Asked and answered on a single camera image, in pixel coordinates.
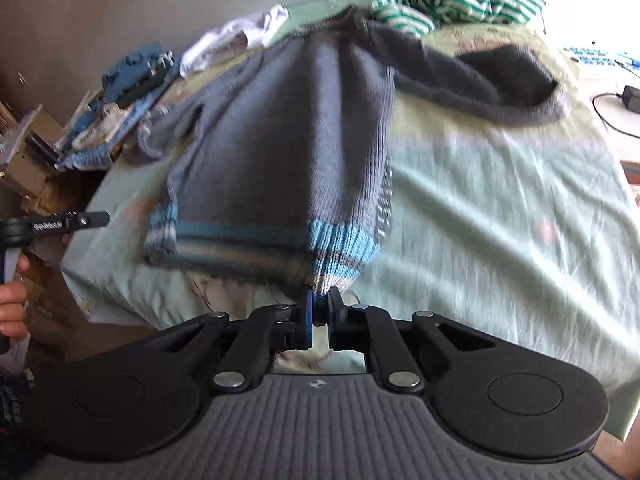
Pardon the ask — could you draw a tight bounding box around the grey blue-striped knit sweater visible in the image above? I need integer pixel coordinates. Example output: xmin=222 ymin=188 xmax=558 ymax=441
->
xmin=137 ymin=7 xmax=571 ymax=297

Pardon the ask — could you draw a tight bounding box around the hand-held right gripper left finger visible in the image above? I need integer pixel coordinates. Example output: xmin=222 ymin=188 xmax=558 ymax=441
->
xmin=145 ymin=287 xmax=314 ymax=395

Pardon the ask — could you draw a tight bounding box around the white device with blue buttons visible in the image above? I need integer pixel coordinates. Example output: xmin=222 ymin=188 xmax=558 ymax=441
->
xmin=562 ymin=45 xmax=640 ymax=70

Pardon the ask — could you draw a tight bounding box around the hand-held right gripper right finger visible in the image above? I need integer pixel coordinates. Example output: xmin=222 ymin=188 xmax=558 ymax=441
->
xmin=326 ymin=287 xmax=497 ymax=394

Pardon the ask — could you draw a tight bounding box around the cardboard box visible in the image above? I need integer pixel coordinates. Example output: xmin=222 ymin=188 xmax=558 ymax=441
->
xmin=0 ymin=105 xmax=68 ymax=203

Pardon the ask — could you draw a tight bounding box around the dark blue cloth pile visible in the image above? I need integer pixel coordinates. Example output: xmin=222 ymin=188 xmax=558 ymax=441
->
xmin=101 ymin=45 xmax=175 ymax=106

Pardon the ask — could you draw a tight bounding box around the black cylinder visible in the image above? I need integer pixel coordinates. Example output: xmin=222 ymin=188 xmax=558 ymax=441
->
xmin=26 ymin=132 xmax=60 ymax=162

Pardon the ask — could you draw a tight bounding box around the pale green yellow bed sheet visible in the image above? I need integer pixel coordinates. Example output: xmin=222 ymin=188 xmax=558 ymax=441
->
xmin=60 ymin=0 xmax=640 ymax=443

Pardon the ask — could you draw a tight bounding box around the green white striped garment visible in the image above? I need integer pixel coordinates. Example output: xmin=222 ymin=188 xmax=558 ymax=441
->
xmin=370 ymin=0 xmax=547 ymax=38

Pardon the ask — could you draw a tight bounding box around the person's left hand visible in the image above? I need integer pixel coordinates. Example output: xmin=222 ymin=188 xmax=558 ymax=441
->
xmin=0 ymin=255 xmax=31 ymax=342

